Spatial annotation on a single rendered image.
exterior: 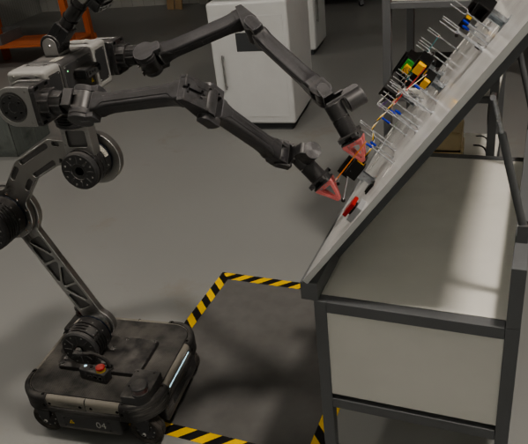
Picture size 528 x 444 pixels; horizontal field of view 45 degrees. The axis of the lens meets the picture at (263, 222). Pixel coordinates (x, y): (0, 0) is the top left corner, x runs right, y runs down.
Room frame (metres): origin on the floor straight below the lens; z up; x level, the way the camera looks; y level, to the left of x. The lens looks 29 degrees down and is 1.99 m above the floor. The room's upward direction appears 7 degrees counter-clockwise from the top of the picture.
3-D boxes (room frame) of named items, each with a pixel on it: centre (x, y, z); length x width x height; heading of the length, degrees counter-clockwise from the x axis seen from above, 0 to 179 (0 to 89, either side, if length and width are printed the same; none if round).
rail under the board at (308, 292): (2.17, -0.36, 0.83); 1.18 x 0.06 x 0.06; 155
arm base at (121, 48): (2.33, 0.41, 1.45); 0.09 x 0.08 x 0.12; 162
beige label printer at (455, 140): (2.85, -0.84, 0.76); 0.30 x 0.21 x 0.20; 69
